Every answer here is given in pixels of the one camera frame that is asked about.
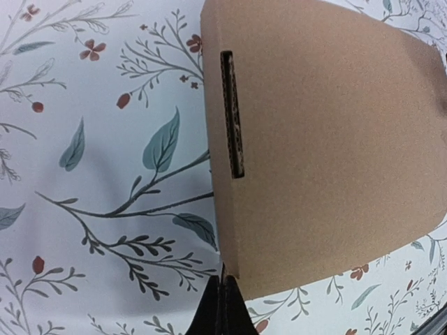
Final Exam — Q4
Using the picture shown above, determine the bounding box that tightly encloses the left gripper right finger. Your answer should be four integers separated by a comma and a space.
222, 276, 258, 335

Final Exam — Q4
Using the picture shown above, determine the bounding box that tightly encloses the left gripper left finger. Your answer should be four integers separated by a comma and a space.
185, 277, 222, 335

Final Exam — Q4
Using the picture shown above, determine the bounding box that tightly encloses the floral patterned table cloth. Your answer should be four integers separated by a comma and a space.
0, 0, 447, 335

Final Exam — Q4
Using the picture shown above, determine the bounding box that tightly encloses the brown cardboard paper box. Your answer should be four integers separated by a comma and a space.
200, 1, 446, 299

